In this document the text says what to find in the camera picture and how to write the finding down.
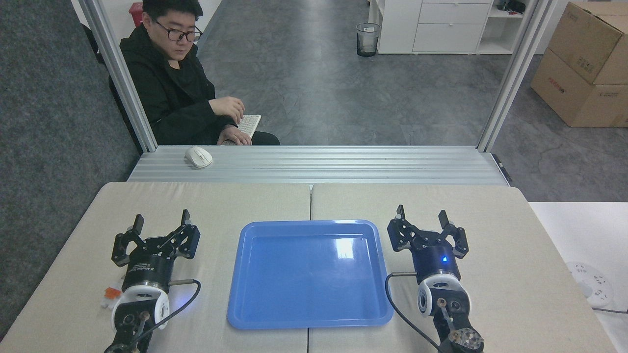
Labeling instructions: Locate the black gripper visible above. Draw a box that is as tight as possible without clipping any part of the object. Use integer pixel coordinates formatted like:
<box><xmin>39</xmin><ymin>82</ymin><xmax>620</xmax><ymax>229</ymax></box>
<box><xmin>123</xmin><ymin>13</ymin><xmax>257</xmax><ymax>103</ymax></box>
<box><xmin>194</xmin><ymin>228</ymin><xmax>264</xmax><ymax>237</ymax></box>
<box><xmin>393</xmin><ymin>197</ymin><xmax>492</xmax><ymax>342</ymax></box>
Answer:
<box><xmin>111</xmin><ymin>209</ymin><xmax>201</xmax><ymax>293</ymax></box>
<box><xmin>387</xmin><ymin>204</ymin><xmax>470</xmax><ymax>284</ymax></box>

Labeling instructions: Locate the blue plastic tray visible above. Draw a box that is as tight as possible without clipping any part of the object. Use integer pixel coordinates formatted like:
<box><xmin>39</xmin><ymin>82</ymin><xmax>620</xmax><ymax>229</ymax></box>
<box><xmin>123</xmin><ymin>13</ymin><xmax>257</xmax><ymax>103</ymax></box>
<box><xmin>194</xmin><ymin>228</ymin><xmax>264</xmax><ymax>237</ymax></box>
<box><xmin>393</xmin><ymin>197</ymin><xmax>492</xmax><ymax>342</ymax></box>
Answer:
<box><xmin>227</xmin><ymin>220</ymin><xmax>394</xmax><ymax>330</ymax></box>

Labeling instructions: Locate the person's right hand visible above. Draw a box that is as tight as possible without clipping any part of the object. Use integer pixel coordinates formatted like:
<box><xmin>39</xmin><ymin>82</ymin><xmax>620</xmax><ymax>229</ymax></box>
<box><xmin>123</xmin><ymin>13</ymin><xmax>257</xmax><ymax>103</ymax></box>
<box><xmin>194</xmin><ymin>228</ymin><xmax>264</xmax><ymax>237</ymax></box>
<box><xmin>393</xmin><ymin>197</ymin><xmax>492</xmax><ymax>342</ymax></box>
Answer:
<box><xmin>217</xmin><ymin>126</ymin><xmax>253</xmax><ymax>146</ymax></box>

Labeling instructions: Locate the person's left hand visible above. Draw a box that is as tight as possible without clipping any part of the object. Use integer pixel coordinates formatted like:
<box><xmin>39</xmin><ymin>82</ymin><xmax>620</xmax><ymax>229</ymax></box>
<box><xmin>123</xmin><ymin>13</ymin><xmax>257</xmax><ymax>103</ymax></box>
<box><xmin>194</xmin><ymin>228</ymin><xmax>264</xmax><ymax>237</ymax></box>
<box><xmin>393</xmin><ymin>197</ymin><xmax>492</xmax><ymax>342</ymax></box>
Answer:
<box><xmin>208</xmin><ymin>96</ymin><xmax>245</xmax><ymax>126</ymax></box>

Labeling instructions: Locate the white computer mouse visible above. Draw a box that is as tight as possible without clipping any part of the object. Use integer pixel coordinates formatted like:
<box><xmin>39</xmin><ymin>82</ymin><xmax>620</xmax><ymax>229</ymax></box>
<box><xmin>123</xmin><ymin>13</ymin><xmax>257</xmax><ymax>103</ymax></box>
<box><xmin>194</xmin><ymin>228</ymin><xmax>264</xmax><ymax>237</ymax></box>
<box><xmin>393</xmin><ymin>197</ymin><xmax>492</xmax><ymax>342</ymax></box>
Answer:
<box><xmin>184</xmin><ymin>146</ymin><xmax>214</xmax><ymax>169</ymax></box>

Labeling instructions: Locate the ribbed aluminium platform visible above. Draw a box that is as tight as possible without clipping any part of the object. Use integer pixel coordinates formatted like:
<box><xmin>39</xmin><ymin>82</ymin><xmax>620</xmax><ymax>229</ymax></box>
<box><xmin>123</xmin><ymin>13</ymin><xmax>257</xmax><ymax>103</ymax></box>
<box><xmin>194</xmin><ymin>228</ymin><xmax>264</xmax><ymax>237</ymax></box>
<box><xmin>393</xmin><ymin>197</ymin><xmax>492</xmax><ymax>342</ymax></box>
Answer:
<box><xmin>127</xmin><ymin>145</ymin><xmax>511</xmax><ymax>186</ymax></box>

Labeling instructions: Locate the person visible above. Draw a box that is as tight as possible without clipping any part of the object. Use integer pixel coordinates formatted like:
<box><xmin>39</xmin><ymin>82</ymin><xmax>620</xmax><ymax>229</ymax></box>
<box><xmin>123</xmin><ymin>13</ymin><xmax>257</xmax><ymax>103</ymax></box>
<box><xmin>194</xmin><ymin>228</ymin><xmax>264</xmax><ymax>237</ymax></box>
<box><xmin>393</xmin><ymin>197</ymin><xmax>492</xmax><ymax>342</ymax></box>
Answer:
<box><xmin>109</xmin><ymin>0</ymin><xmax>281</xmax><ymax>146</ymax></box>

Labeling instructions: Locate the white side table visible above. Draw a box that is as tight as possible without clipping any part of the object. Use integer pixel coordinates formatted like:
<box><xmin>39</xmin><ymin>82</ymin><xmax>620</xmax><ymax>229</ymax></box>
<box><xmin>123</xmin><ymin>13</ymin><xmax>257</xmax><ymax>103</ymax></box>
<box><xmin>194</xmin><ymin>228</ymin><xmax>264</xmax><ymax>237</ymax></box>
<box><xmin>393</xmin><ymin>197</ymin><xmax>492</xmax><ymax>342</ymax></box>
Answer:
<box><xmin>528</xmin><ymin>202</ymin><xmax>628</xmax><ymax>353</ymax></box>

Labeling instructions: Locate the white keyboard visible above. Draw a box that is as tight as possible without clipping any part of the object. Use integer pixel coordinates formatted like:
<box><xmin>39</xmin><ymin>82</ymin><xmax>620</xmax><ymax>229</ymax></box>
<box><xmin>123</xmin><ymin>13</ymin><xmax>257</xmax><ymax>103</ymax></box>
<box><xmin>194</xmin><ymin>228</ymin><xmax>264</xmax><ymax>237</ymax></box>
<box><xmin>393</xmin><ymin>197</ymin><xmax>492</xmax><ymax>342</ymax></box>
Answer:
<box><xmin>237</xmin><ymin>114</ymin><xmax>262</xmax><ymax>138</ymax></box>

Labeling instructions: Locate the white round power socket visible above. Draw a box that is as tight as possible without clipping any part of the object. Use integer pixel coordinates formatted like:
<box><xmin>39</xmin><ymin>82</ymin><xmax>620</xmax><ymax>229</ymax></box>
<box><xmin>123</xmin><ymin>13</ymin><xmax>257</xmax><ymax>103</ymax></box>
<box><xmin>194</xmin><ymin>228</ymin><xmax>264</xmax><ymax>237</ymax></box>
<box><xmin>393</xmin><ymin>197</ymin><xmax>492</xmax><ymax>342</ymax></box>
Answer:
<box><xmin>565</xmin><ymin>261</ymin><xmax>614</xmax><ymax>309</ymax></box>

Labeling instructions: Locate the large cardboard box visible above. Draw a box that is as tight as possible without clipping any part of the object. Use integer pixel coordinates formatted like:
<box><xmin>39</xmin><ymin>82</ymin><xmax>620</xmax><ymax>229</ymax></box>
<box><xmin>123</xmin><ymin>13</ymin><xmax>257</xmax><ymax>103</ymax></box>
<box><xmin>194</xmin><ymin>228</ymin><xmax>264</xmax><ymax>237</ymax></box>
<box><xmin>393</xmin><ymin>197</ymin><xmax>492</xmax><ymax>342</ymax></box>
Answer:
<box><xmin>530</xmin><ymin>48</ymin><xmax>628</xmax><ymax>128</ymax></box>

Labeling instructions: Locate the grey mesh waste bin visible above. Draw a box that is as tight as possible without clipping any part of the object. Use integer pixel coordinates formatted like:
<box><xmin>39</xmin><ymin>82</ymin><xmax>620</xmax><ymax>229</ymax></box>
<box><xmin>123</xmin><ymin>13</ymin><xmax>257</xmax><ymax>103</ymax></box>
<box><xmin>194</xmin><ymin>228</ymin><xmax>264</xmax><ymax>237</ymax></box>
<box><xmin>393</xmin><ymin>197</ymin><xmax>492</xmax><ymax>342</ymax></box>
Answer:
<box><xmin>356</xmin><ymin>22</ymin><xmax>382</xmax><ymax>58</ymax></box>

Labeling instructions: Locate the white drawer cabinet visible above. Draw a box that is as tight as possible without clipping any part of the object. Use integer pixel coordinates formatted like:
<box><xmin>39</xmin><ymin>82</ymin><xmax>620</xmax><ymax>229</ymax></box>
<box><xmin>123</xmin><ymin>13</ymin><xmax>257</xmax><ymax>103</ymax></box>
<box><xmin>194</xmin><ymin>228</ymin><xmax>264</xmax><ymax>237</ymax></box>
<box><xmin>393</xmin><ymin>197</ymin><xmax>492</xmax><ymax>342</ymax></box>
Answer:
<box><xmin>368</xmin><ymin>0</ymin><xmax>540</xmax><ymax>55</ymax></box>

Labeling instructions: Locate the small cardboard box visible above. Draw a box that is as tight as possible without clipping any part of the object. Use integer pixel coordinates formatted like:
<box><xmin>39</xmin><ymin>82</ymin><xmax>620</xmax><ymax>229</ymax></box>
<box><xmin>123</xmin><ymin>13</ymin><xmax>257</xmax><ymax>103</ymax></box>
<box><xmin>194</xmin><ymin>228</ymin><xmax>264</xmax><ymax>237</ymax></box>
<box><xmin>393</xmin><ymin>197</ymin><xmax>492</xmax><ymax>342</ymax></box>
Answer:
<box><xmin>548</xmin><ymin>1</ymin><xmax>628</xmax><ymax>86</ymax></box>

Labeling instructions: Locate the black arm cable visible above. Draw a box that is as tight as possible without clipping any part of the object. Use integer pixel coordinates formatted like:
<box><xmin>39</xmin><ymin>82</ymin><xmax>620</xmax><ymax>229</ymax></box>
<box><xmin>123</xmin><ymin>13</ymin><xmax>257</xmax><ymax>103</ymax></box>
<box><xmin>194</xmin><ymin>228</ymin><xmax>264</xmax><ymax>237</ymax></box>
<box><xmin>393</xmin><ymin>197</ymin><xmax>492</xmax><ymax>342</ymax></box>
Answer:
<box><xmin>145</xmin><ymin>279</ymin><xmax>202</xmax><ymax>344</ymax></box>
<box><xmin>385</xmin><ymin>272</ymin><xmax>442</xmax><ymax>352</ymax></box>

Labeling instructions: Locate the black platform end bracket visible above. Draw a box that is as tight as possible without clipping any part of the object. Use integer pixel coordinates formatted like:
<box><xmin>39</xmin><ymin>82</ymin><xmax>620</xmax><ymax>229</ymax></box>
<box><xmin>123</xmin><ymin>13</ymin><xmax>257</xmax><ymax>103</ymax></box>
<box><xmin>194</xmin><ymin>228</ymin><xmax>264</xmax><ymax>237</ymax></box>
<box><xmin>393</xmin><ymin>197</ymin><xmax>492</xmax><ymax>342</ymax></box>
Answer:
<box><xmin>492</xmin><ymin>154</ymin><xmax>514</xmax><ymax>183</ymax></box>

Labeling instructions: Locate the silver aluminium post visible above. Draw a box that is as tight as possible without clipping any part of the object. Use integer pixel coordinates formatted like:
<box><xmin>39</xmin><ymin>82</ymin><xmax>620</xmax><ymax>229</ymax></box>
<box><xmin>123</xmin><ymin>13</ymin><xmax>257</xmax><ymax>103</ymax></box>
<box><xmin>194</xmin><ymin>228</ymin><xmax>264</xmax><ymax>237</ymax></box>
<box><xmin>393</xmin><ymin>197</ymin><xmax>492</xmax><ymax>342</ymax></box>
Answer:
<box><xmin>476</xmin><ymin>0</ymin><xmax>560</xmax><ymax>153</ymax></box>
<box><xmin>78</xmin><ymin>0</ymin><xmax>158</xmax><ymax>153</ymax></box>

